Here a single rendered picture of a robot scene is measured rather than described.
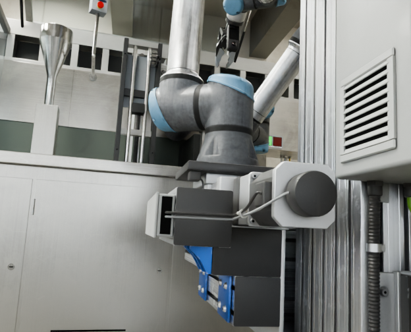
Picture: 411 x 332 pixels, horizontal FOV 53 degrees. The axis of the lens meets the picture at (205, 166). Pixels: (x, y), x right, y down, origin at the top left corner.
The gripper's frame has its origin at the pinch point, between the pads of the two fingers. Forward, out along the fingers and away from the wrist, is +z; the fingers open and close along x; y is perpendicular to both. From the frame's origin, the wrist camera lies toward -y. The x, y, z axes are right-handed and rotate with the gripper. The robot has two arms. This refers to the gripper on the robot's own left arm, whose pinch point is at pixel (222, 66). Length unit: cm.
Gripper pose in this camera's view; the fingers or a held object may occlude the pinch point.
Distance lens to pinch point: 182.0
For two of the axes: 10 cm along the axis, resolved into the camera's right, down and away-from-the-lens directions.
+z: -2.4, 7.4, 6.3
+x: -9.6, -0.9, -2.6
